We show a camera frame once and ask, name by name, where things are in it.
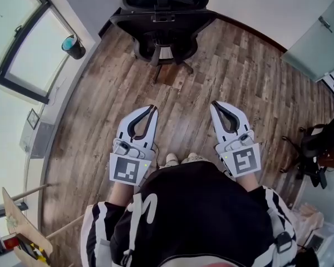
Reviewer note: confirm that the black harness buckle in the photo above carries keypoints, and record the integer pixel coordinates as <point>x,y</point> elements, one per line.
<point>284,242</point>

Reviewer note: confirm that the person's left cream shoe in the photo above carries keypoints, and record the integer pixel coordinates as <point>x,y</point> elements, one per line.
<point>171,159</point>

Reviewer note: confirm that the person's camouflage trousers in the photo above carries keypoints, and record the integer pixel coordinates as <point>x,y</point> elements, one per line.
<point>196,159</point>

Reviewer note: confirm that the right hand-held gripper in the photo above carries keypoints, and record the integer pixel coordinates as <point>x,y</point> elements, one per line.
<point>245,160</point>

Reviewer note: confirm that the person's right forearm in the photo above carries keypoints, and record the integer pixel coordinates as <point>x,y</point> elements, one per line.
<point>249,181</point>

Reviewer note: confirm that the person's right cream shoe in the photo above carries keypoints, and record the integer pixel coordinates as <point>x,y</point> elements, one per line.
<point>192,155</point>

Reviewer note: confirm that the person's cream shoe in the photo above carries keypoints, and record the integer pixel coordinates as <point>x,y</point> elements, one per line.
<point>171,159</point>
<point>192,155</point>

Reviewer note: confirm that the black bin with blue bag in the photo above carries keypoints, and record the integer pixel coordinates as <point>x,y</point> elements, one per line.
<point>73,47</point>

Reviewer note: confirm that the black office chair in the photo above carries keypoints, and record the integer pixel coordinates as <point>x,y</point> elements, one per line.
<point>161,26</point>

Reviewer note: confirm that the wooden easel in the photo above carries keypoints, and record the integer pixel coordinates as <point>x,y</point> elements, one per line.
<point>25,227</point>

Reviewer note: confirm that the small framed picture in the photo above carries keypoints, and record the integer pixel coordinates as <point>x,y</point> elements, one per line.
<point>33,119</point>

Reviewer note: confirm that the person's left forearm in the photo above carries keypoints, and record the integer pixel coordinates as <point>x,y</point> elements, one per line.
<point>121,193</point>

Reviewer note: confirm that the white patterned cloth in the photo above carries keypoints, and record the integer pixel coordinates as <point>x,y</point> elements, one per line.
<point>309,213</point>

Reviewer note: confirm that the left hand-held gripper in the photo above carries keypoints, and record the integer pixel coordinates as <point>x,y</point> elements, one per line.
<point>125,170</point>

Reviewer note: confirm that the grey wall box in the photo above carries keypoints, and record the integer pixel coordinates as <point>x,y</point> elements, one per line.
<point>41,140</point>

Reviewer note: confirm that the black swivel chair with clothes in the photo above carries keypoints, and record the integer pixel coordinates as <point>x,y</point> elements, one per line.
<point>320,146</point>

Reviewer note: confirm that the small red box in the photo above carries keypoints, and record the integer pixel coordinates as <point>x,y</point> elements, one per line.
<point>11,243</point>

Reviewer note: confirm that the person in black shirt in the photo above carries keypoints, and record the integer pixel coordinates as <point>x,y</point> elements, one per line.
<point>195,213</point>

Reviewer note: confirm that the frosted glass door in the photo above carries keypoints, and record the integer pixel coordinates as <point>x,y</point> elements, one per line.
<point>311,43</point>

